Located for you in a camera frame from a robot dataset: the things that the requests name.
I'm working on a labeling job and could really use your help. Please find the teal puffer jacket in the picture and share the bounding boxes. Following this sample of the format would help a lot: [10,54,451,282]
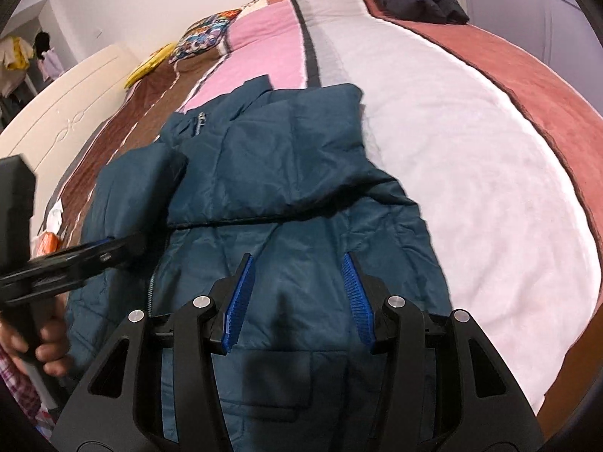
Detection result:
[66,76,451,451]

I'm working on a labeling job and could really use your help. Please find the plaid shirt left forearm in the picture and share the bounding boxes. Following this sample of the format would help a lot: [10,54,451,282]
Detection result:
[0,350,55,441]

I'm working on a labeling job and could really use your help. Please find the hanging clothes in doorway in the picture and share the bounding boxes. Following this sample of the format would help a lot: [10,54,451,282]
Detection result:
[1,31,66,125]

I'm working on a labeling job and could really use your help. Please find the person's left hand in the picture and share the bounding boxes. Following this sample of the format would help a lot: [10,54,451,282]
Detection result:
[1,295,73,377]

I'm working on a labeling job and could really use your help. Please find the cream bed headboard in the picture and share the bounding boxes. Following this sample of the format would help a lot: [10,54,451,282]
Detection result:
[0,44,139,236]

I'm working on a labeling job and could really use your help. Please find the yellow pillow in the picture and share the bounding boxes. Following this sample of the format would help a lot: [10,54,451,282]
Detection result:
[124,42,176,90]

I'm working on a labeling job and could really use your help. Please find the striped fleece bed blanket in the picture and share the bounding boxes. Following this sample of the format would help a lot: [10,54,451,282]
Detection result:
[24,0,602,437]

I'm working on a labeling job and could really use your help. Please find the colourful cartoon pillow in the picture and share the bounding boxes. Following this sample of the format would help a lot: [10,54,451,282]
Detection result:
[168,8,242,63]

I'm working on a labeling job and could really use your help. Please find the lilac sliding wardrobe door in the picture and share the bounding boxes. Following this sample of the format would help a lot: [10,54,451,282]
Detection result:
[466,0,602,111]

